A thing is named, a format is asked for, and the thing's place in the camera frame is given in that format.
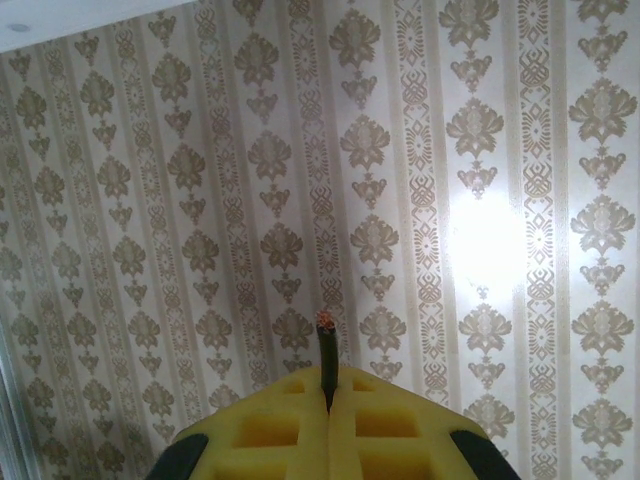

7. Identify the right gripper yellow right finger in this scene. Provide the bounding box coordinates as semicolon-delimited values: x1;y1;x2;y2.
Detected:
329;366;512;480

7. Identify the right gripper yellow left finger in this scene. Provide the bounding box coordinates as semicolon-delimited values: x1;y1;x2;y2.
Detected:
159;364;331;480

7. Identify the black cable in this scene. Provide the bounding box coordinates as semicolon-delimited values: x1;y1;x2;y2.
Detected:
315;309;342;414

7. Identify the aluminium frame post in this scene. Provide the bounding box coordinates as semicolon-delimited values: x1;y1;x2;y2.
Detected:
0;344;32;480

